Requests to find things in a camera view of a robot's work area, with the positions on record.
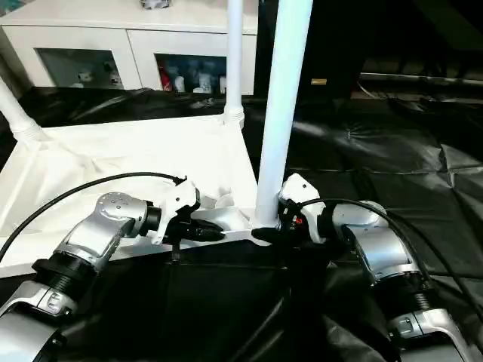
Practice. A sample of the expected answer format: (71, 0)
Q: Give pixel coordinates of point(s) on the black mat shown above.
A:
(392, 166)

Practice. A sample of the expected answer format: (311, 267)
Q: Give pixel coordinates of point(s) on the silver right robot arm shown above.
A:
(377, 249)

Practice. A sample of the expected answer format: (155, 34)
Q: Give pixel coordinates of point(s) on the white glass-door cabinet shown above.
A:
(90, 26)

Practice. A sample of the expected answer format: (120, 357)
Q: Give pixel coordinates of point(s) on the small tan tag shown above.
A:
(318, 81)

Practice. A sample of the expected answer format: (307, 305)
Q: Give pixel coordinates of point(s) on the white plastic table top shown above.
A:
(113, 158)

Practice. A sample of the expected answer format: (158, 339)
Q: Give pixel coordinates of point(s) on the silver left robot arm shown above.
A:
(98, 234)

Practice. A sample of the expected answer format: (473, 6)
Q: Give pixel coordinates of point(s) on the black metal rail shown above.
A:
(423, 78)

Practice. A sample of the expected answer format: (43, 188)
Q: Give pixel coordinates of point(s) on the white plastic table leg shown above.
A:
(19, 113)
(283, 98)
(235, 53)

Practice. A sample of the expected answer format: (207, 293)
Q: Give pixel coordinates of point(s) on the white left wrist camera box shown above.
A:
(177, 200)

